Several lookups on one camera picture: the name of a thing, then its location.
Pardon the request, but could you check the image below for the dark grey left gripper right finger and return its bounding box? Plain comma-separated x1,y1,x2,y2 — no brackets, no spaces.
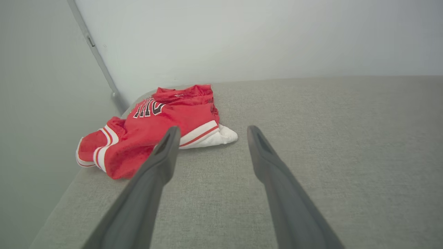
247,125,345,249

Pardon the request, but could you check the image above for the grey metal wall rail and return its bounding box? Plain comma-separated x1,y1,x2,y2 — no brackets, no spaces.
67,0,129,115

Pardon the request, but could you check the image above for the red basketball jersey number 23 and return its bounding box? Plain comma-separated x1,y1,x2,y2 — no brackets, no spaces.
75,84,238,180

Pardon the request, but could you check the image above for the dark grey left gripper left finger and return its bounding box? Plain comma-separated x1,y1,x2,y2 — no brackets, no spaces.
82,126,181,249

